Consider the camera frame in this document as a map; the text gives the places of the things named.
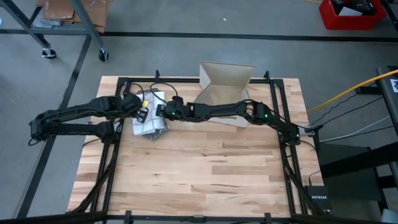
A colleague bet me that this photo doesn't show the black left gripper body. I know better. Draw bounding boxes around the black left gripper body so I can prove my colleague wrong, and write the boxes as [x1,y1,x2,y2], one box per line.
[119,92,144,113]

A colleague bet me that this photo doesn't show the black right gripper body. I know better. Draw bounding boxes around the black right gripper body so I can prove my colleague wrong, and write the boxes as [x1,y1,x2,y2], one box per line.
[164,101,191,121]

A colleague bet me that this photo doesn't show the white red-checked towel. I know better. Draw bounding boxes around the white red-checked towel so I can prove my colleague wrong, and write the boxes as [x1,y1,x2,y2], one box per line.
[132,90,169,136]

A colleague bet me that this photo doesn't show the grey metal wheeled cart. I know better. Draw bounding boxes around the grey metal wheeled cart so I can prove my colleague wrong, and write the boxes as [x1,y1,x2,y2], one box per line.
[0,0,110,63]

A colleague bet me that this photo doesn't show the flat cardboard sheets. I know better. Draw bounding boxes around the flat cardboard sheets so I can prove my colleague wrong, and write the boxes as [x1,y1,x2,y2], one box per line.
[36,0,113,34]

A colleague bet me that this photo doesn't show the red plastic bin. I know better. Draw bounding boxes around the red plastic bin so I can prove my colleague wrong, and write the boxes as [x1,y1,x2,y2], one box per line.
[318,0,388,31]

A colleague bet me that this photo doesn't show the black equipment stand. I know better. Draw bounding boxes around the black equipment stand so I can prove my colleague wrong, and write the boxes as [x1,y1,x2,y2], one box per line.
[317,65,398,224]

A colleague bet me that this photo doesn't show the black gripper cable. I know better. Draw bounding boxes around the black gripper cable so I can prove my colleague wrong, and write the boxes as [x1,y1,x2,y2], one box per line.
[124,81,180,104]

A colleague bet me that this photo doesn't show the black table frame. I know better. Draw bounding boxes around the black table frame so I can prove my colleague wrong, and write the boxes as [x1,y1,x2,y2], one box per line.
[67,70,326,223]

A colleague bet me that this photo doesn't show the black network switch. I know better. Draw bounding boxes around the black network switch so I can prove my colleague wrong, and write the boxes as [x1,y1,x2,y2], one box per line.
[304,185,333,215]

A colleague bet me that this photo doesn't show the yellow cable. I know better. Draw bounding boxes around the yellow cable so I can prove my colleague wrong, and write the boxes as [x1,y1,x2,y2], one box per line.
[307,68,398,114]

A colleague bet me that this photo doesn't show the grey cable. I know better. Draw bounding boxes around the grey cable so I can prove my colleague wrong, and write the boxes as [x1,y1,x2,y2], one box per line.
[319,115,398,144]

